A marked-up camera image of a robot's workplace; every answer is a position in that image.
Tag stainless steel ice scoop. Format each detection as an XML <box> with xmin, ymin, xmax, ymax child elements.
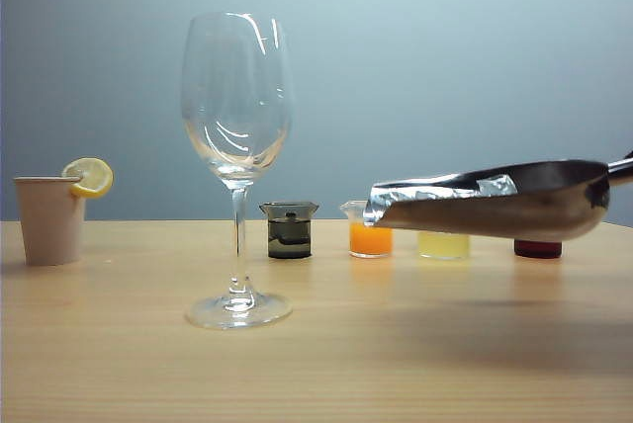
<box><xmin>362</xmin><ymin>155</ymin><xmax>633</xmax><ymax>246</ymax></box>

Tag yellow lemon slice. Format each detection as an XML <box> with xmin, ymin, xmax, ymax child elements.
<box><xmin>60</xmin><ymin>157</ymin><xmax>115</xmax><ymax>200</ymax></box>

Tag clear wine glass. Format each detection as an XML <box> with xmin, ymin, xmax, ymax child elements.
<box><xmin>180</xmin><ymin>12</ymin><xmax>297</xmax><ymax>330</ymax></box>

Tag clear beaker with pale juice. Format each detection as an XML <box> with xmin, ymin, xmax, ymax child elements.
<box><xmin>416</xmin><ymin>229</ymin><xmax>471</xmax><ymax>261</ymax></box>

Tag smoked grey glass beaker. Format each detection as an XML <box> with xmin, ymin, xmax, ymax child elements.
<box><xmin>258</xmin><ymin>201</ymin><xmax>320</xmax><ymax>260</ymax></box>

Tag clear ice cubes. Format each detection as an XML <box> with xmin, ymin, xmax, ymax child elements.
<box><xmin>474</xmin><ymin>174</ymin><xmax>518</xmax><ymax>197</ymax></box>

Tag amber glass beaker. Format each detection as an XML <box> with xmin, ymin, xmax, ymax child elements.
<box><xmin>512</xmin><ymin>238</ymin><xmax>564</xmax><ymax>260</ymax></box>

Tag clear beaker with orange juice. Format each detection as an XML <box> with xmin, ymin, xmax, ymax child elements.
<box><xmin>338</xmin><ymin>200</ymin><xmax>395</xmax><ymax>260</ymax></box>

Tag beige paper cup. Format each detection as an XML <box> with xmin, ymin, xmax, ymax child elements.
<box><xmin>13</xmin><ymin>176</ymin><xmax>88</xmax><ymax>267</ymax></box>

